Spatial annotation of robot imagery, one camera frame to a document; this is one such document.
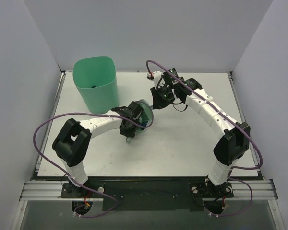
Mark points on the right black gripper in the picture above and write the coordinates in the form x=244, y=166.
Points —
x=159, y=100

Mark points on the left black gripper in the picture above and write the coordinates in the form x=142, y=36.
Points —
x=136, y=112

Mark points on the green hand brush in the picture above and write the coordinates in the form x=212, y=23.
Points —
x=147, y=114

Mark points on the green plastic dustpan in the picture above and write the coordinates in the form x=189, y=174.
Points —
x=130, y=133

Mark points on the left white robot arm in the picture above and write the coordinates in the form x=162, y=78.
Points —
x=73, y=140

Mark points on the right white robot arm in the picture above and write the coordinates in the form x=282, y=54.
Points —
x=232, y=142

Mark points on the green plastic waste bin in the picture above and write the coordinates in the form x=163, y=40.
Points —
x=99, y=71

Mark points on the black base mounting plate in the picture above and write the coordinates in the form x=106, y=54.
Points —
x=147, y=194

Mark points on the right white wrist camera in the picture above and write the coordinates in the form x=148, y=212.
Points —
x=157, y=78

